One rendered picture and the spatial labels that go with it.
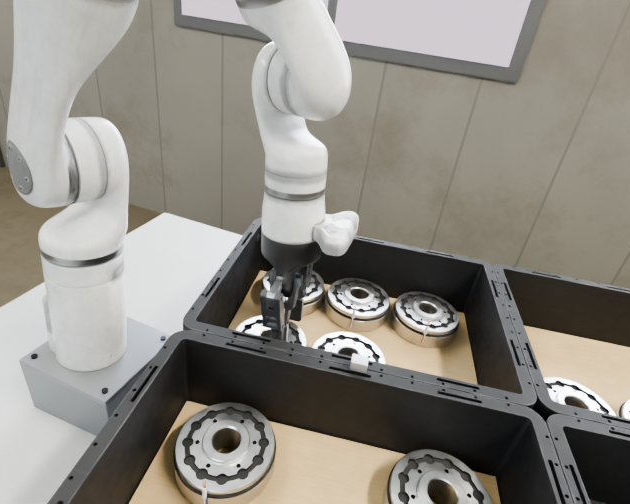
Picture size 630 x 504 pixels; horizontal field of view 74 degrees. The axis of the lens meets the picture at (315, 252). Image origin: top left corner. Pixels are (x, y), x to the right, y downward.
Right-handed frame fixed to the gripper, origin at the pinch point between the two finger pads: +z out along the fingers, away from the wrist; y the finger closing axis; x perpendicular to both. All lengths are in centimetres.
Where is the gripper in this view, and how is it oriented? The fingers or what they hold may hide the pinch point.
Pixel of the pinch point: (287, 323)
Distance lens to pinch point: 58.5
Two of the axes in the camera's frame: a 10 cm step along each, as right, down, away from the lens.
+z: -0.8, 8.8, 4.7
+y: -3.0, 4.3, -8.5
